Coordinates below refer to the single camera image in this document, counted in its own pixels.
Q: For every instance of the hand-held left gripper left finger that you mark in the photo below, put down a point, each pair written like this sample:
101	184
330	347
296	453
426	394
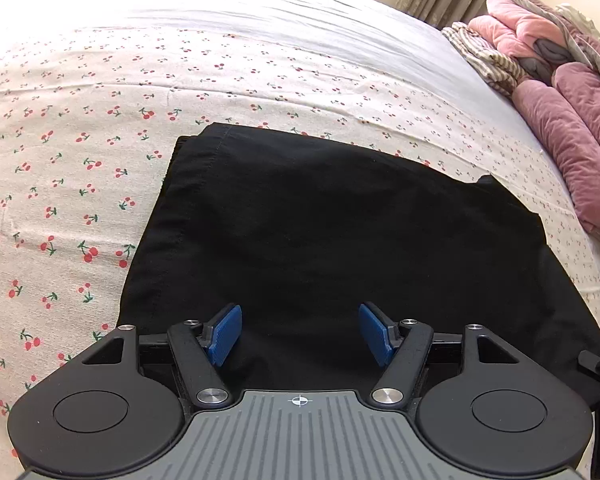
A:
225	332

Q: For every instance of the mauve velvet quilt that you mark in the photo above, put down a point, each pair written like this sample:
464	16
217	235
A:
575	140

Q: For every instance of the cherry print bed sheet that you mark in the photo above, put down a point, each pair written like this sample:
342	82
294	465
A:
80	185

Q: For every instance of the black pants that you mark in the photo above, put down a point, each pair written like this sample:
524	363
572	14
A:
305	235

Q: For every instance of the grey folded cloth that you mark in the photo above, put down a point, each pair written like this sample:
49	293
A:
545	57

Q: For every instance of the bed with grey sheet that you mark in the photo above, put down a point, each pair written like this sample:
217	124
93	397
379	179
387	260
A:
280	5

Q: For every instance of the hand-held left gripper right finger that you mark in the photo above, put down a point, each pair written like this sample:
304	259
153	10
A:
375	332

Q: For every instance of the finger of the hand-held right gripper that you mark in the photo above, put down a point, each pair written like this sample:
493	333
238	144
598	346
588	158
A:
592	362

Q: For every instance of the light pink folded quilt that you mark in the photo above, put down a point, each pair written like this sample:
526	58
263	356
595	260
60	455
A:
510	30

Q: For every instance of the striped folded cloth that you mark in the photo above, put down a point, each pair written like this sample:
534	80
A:
480	57

